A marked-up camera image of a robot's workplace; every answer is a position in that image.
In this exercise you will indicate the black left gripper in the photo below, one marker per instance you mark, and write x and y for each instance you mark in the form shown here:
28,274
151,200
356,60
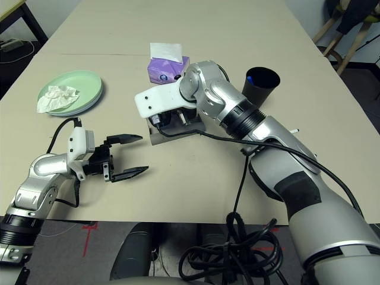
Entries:
101,163

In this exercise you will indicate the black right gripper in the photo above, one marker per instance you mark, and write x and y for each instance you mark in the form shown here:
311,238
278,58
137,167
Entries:
167,118

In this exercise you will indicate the grey glasses case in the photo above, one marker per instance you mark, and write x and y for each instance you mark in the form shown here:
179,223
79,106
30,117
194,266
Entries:
178,137

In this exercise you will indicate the green plate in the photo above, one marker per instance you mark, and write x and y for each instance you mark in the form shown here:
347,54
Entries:
80,81

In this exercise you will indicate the white tissue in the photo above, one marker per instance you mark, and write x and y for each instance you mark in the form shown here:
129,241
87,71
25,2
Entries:
56,99

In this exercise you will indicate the white marker blue band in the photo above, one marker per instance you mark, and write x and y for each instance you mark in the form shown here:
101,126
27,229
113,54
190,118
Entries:
294,130

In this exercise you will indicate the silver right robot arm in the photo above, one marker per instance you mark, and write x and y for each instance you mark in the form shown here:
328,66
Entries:
311,184

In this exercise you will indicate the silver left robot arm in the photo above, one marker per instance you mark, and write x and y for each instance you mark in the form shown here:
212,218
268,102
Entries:
44,167

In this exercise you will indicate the purple tissue box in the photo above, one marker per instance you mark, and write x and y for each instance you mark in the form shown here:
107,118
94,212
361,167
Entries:
161,71

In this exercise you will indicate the blue plate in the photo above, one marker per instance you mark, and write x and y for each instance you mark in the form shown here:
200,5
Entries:
86,110

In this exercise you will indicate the dark grey robot left leg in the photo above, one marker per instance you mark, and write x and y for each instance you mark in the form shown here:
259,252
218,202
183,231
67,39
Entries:
133,252

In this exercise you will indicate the dark grey robot leg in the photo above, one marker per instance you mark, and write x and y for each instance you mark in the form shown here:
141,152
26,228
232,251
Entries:
213,237
133,252

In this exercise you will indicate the black cup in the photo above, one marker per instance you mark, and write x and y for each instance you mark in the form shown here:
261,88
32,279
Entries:
262,92

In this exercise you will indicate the dark grey robot right leg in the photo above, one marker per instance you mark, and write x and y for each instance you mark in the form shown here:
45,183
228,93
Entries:
213,237

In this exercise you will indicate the pale robot torso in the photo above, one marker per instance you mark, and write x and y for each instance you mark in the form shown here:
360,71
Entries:
148,282

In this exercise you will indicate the side table black legs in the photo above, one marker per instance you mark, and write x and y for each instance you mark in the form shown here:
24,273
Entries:
37,28

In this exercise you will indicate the grey power strip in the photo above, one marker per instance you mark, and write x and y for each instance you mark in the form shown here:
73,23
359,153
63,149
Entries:
10,44

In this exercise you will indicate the black jacket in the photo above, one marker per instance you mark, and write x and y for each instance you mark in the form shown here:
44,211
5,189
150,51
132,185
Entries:
347,20

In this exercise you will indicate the wooden stool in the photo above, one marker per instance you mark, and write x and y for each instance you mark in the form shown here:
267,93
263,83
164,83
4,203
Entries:
357,40

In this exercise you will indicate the yellow stool cushion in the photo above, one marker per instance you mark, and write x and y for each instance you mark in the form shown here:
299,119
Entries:
372,18

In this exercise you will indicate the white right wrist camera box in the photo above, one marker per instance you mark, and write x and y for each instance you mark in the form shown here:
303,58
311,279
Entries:
160,99

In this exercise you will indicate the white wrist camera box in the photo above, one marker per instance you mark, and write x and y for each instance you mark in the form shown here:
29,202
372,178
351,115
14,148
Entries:
76,142
160,99

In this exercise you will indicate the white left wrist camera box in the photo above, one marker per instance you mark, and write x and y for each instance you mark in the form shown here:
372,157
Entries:
76,142

